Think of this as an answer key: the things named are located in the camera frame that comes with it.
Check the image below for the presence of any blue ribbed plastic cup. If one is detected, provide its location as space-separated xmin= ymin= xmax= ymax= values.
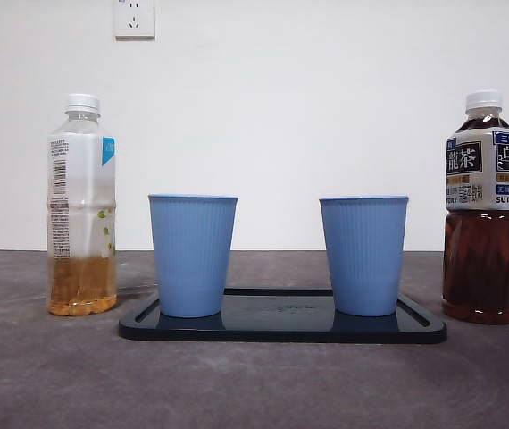
xmin=319 ymin=195 xmax=411 ymax=317
xmin=147 ymin=193 xmax=239 ymax=319

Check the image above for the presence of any dark blue-green plastic tray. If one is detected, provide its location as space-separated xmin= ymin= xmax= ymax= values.
xmin=117 ymin=287 xmax=448 ymax=344

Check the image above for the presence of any white wall socket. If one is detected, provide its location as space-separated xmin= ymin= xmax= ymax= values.
xmin=113 ymin=0 xmax=156 ymax=40

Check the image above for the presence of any dark oolong tea bottle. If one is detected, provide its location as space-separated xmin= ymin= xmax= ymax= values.
xmin=440 ymin=88 xmax=509 ymax=326

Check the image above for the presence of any clear bottle with yellow tea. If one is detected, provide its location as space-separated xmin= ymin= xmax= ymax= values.
xmin=46 ymin=92 xmax=119 ymax=317

